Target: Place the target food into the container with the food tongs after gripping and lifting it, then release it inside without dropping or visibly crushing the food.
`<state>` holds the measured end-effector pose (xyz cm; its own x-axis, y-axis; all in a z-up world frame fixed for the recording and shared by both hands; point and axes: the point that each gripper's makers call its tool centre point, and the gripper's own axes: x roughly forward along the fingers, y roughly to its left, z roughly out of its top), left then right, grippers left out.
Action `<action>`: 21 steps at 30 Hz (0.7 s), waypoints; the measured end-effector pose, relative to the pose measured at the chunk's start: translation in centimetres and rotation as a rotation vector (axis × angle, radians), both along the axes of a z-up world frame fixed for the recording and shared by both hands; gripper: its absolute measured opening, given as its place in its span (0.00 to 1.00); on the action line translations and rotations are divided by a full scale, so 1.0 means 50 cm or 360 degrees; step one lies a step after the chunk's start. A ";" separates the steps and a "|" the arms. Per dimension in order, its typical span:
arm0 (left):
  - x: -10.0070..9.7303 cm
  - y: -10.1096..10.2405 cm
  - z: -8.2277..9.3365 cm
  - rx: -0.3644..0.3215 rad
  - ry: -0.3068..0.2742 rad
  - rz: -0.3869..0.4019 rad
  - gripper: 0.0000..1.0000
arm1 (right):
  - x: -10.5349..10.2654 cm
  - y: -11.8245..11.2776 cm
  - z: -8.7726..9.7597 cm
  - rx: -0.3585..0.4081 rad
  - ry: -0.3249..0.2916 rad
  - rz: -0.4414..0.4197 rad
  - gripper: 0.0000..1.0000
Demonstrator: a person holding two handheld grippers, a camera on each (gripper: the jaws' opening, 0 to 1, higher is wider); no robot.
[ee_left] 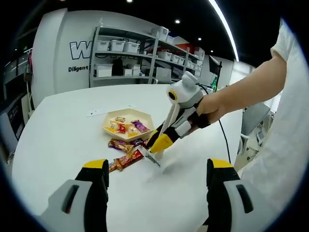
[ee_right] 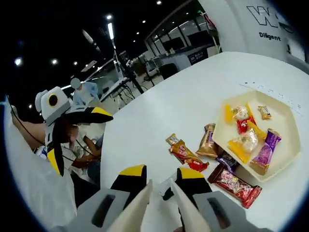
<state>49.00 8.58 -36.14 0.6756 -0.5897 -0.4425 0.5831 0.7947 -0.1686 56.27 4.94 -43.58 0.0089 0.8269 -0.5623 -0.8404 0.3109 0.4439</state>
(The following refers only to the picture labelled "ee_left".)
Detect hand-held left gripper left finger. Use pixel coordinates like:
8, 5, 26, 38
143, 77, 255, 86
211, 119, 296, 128
40, 159, 110, 232

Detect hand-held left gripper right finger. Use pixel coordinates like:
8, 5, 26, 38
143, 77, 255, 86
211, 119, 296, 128
202, 158, 276, 232

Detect white food tongs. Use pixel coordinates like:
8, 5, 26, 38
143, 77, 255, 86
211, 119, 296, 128
154, 102, 181, 162

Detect brown food packet purple label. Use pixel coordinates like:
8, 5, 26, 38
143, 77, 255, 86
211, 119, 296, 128
130, 119, 150, 133

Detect clear food packet grey contents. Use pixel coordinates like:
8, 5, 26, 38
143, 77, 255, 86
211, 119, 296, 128
144, 148, 162, 168

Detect yellow clear food packet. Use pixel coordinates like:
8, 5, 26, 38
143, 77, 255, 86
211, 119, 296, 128
106, 120, 120, 133
126, 124, 140, 136

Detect brown food packet red label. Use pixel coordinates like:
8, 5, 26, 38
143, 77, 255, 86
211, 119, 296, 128
113, 149, 145, 173

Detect beige hexagonal container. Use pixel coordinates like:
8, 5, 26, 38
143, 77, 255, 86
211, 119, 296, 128
101, 108, 155, 143

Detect gold purple food packet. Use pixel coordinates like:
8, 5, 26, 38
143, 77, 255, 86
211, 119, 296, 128
108, 138, 135, 154

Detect person's right hand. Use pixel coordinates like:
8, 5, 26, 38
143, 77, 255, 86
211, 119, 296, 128
196, 93, 225, 122

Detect grey panel board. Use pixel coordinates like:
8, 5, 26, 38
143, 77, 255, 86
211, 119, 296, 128
155, 67, 172, 84

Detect black monitor on stand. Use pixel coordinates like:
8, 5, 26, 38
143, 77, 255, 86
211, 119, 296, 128
209, 55, 223, 73

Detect white flat strip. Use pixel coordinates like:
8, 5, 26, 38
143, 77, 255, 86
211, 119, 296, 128
86, 105, 138, 118

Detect grey metal shelf rack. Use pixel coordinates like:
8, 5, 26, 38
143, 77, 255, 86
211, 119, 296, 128
88, 18, 206, 87

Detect round ceiling spotlights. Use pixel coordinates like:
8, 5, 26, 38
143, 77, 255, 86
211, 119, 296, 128
126, 0, 215, 54

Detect grey office chair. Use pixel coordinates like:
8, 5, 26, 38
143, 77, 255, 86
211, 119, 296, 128
238, 102, 271, 155

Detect black bag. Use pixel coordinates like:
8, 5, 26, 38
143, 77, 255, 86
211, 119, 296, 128
112, 58, 124, 76

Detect long ceiling light strip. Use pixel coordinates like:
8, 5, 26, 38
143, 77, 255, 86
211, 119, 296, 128
208, 0, 240, 62

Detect row of white storage bins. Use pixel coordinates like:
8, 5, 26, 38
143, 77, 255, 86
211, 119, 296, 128
95, 26, 205, 77

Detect large white box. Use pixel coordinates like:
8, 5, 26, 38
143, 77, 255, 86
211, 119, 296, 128
93, 63, 114, 78

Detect person in white shirt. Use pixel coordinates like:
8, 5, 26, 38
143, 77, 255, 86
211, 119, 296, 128
241, 16, 306, 213

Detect black equipment cabinet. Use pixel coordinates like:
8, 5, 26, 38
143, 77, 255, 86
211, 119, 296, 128
0, 93, 29, 148

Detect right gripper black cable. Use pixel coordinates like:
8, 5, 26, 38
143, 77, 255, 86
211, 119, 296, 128
218, 119, 232, 167

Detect rack with red cables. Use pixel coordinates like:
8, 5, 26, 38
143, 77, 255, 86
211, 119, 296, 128
24, 48, 34, 84

